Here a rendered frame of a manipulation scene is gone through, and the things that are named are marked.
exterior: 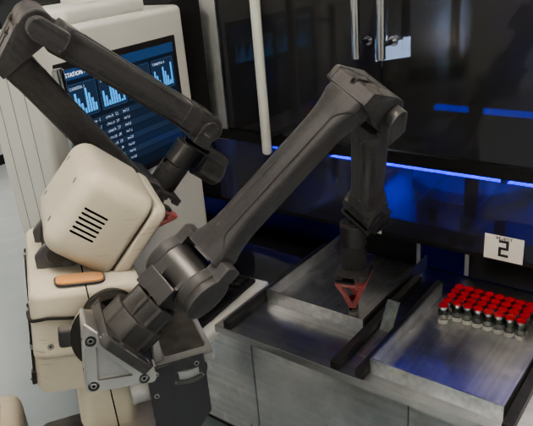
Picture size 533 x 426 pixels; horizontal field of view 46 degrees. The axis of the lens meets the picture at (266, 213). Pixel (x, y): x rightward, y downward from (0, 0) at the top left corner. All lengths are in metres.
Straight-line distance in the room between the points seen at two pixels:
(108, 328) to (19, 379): 2.17
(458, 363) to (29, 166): 1.01
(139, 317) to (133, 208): 0.18
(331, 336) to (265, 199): 0.59
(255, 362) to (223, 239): 1.25
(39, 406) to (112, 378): 1.92
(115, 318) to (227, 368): 1.35
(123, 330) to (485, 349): 0.78
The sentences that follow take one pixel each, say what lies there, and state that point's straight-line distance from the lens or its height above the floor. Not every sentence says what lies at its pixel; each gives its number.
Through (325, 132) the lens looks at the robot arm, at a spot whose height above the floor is 1.43.
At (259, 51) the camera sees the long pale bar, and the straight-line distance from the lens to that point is 1.55.
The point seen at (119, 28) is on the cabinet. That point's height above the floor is 1.52.
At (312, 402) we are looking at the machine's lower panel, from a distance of 2.05.
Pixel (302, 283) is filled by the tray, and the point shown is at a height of 0.88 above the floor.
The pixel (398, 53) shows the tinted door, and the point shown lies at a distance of 1.44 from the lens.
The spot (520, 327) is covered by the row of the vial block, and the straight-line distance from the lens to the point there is 1.41.
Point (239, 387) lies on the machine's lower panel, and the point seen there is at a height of 0.28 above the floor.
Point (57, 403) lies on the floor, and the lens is 2.84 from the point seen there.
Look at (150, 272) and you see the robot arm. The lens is 0.91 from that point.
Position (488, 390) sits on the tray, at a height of 0.88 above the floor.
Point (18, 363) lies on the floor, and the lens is 3.16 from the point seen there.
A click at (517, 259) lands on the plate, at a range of 1.48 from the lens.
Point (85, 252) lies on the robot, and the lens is 1.00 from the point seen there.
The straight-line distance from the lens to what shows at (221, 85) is 1.74.
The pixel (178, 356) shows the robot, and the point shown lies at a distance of 1.12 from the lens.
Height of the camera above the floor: 1.68
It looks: 23 degrees down
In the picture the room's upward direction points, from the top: 5 degrees counter-clockwise
